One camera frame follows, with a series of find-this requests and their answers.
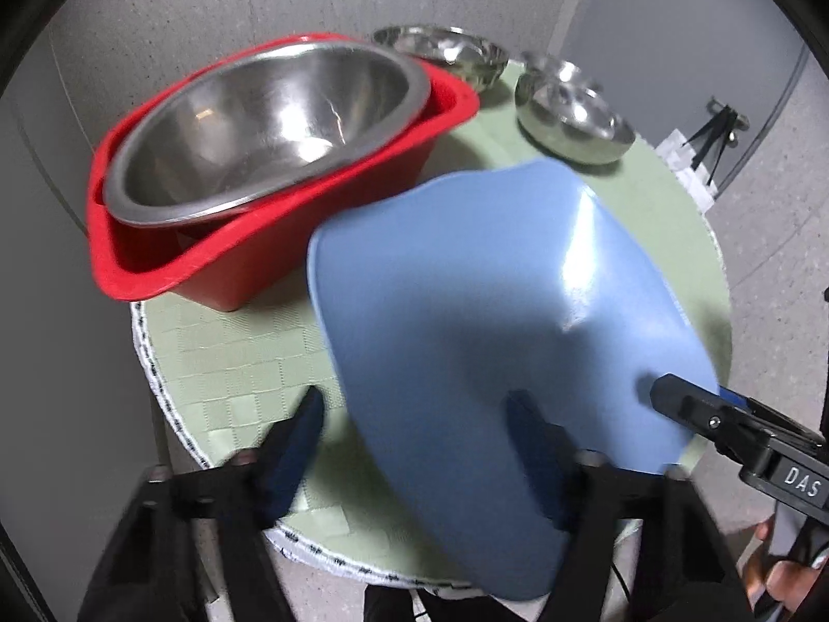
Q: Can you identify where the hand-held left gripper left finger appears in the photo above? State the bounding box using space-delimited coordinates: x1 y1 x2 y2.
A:
78 385 326 622

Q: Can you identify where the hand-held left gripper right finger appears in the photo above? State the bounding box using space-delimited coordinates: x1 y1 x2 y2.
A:
505 390 752 622

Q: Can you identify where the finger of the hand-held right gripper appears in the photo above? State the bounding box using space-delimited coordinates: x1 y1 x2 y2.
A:
649 374 825 468

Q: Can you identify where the blue plastic bowl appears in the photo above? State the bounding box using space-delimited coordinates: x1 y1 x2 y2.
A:
306 157 721 602

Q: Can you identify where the red plastic basin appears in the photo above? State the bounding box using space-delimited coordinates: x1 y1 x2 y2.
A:
89 33 481 313

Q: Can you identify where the large steel mixing bowl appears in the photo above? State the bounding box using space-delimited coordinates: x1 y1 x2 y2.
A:
104 39 433 228

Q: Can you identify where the person's right hand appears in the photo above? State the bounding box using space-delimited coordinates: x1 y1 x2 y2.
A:
741 517 829 616

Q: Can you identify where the green woven table mat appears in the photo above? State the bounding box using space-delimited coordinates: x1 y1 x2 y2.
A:
141 60 733 581

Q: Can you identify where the round white table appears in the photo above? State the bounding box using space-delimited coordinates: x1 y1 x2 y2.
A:
130 58 734 597

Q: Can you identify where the black tripod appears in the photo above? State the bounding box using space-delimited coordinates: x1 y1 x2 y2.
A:
680 97 750 188

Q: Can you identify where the small steel bowl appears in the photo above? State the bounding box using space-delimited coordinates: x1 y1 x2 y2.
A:
514 52 638 165

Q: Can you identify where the wide steel bowl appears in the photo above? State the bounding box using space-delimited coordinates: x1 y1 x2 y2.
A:
370 25 510 93

